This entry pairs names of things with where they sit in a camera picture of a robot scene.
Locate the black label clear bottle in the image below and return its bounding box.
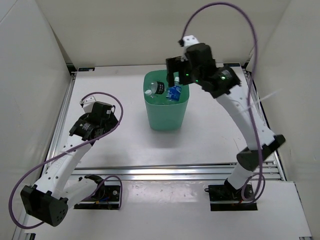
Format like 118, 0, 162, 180
155, 81, 166, 95

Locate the blue label clear bottle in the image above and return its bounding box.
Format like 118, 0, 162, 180
166, 76, 182, 102

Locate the clear bottle white cap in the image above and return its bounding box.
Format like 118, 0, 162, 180
144, 81, 158, 97

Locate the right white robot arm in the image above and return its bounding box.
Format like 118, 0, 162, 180
166, 35, 286, 200

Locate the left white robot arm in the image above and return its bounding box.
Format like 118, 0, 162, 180
20, 100, 118, 227

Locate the green plastic bin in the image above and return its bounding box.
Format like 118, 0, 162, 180
143, 69, 190, 131

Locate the white zip tie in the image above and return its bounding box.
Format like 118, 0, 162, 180
240, 88, 282, 113

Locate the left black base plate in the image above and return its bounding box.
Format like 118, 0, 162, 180
73, 175, 123, 210

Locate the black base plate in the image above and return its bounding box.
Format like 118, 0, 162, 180
204, 184, 258, 212
73, 175, 123, 210

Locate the aluminium frame rail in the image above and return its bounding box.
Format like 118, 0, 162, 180
72, 162, 286, 181

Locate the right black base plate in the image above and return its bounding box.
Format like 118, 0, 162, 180
204, 184, 258, 212

